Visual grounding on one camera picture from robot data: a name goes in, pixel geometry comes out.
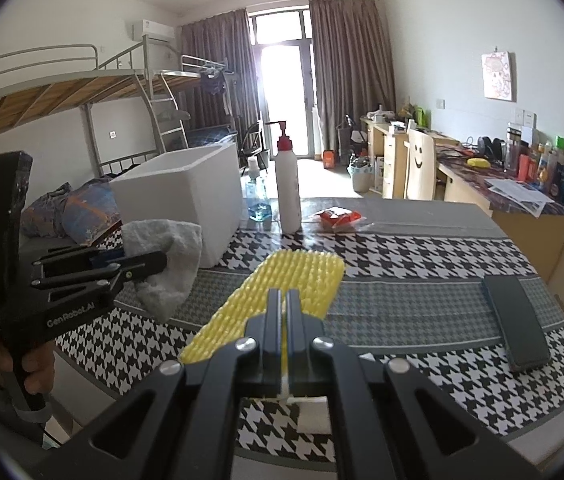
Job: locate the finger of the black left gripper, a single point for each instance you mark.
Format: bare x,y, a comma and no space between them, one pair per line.
74,265

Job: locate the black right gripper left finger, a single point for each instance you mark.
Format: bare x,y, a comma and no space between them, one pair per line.
180,421

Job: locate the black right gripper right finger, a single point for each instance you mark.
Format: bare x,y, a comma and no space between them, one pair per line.
388,420

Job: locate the grey fluffy towel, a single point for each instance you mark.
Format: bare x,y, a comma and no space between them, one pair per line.
181,243

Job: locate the person's left hand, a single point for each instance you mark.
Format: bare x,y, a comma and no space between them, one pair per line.
38,365

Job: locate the blue plaid bedding bundle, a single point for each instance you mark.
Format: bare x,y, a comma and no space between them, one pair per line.
84,215

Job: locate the white styrofoam box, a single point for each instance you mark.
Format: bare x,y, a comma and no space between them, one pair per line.
198,185

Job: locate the houndstooth patterned table mat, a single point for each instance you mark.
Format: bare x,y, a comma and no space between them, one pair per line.
412,288

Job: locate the dark grey phone case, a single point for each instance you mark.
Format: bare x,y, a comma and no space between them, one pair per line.
523,337

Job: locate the metal bunk bed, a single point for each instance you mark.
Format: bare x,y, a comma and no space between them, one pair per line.
39,82

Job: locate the clear plastic water bottle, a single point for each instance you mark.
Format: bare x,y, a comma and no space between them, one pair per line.
256,196

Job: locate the red snack packet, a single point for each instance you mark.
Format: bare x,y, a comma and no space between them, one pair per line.
338,218

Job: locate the white pump bottle red cap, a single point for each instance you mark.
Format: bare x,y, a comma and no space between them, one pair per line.
287,185

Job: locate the smiley face wooden chair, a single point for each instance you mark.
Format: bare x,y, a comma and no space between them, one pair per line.
422,166

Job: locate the white waste bin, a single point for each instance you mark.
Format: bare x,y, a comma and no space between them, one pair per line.
362,175

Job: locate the long wooden desk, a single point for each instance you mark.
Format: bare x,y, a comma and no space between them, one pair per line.
541,239

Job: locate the left brown curtain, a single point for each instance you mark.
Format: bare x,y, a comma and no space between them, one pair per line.
228,92

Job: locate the brown curtain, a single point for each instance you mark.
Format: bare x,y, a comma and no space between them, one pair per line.
353,66
228,92

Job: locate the white papers on desk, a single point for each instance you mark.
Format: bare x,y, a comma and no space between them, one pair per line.
530,199

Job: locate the orange container on floor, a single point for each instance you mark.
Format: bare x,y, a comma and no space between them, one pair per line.
329,159

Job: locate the yellow banana toy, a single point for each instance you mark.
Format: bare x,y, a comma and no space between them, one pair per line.
479,163

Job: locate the glass balcony door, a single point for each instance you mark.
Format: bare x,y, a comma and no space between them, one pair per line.
282,45

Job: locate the right brown curtain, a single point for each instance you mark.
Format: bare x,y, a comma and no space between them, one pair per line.
353,66

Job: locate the white wall air conditioner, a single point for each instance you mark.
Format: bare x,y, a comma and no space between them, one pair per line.
152,31

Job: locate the cartoon wall picture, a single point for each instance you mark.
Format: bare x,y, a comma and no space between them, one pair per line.
498,76

